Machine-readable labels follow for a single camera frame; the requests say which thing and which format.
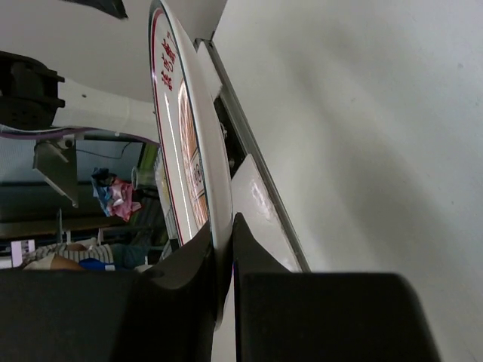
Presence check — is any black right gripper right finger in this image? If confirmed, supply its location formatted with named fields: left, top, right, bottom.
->
left=232, top=213, right=440, bottom=361

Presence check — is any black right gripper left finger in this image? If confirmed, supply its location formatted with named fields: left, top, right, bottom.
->
left=1, top=226, right=217, bottom=361

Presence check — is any orange sunburst white plate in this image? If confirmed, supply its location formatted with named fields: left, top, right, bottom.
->
left=148, top=1, right=232, bottom=249

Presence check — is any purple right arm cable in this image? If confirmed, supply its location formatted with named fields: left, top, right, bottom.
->
left=0, top=126, right=161, bottom=146

